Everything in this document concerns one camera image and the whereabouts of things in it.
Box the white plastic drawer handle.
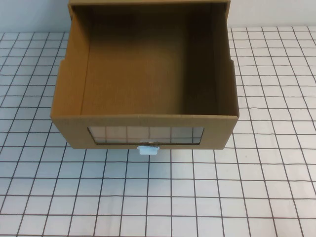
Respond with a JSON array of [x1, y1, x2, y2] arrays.
[[137, 145, 159, 156]]

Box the brown cardboard drawer with window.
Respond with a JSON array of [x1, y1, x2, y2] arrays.
[[50, 3, 240, 150]]

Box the brown cardboard shoe box shell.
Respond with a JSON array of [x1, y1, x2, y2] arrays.
[[68, 0, 232, 30]]

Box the white grid pattern tablecloth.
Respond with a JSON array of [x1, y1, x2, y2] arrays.
[[0, 26, 316, 237]]

